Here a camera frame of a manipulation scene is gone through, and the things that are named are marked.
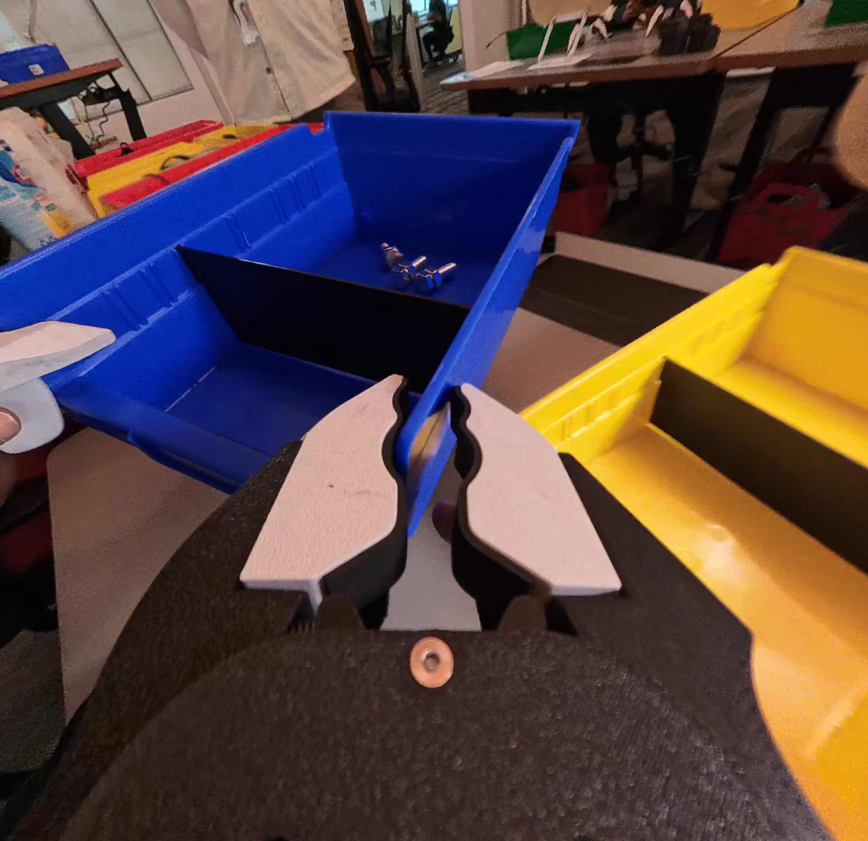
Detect black bin divider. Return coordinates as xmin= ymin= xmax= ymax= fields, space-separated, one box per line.
xmin=650 ymin=358 xmax=868 ymax=576
xmin=176 ymin=246 xmax=473 ymax=396

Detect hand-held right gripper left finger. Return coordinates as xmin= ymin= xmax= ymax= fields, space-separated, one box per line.
xmin=238 ymin=373 xmax=410 ymax=613

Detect blue plastic bin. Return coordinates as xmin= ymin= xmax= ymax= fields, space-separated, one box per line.
xmin=0 ymin=43 xmax=71 ymax=85
xmin=0 ymin=110 xmax=582 ymax=538

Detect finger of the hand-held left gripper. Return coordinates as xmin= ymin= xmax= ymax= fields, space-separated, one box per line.
xmin=0 ymin=321 xmax=118 ymax=392
xmin=0 ymin=378 xmax=66 ymax=455

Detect person's left hand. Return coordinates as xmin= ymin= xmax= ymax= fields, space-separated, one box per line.
xmin=0 ymin=410 xmax=23 ymax=506

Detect white wipes canister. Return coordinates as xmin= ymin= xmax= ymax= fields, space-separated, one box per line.
xmin=0 ymin=107 xmax=97 ymax=253

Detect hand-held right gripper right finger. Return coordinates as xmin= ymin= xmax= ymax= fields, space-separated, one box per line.
xmin=450 ymin=383 xmax=623 ymax=613

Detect red bag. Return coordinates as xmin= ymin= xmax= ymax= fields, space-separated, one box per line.
xmin=555 ymin=163 xmax=613 ymax=238
xmin=717 ymin=170 xmax=859 ymax=267

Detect yellow plastic bin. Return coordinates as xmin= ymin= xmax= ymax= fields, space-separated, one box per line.
xmin=87 ymin=125 xmax=272 ymax=217
xmin=700 ymin=0 xmax=815 ymax=31
xmin=521 ymin=246 xmax=868 ymax=841

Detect black gripper devices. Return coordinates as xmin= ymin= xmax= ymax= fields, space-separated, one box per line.
xmin=604 ymin=0 xmax=721 ymax=57

